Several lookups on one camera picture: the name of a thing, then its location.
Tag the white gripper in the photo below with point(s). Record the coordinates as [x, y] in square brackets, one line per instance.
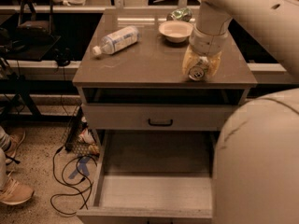
[207, 43]

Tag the silver green 7up can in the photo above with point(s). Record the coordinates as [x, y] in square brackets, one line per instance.
[198, 69]

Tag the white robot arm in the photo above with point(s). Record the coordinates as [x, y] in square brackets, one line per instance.
[255, 177]

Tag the crushed green soda can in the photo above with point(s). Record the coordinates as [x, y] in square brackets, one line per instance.
[180, 14]

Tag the grey drawer cabinet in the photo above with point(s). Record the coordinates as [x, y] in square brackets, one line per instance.
[149, 72]

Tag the open grey drawer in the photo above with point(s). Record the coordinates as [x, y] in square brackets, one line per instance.
[151, 177]

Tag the white ceramic bowl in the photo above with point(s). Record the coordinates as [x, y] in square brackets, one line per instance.
[176, 31]

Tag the clear plastic water bottle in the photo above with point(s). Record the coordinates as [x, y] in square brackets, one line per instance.
[117, 41]

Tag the blue tape cross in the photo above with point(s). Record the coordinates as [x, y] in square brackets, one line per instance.
[81, 168]

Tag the tan sneaker far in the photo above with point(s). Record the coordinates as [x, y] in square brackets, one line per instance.
[15, 139]

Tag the tan sneaker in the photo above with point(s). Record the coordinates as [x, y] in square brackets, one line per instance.
[15, 139]
[14, 192]

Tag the tan sneaker near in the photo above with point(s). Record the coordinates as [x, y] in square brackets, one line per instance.
[14, 192]

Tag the closed drawer with black handle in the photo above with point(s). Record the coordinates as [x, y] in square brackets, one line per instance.
[158, 117]

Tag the black wire basket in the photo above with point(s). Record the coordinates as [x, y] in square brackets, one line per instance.
[78, 137]

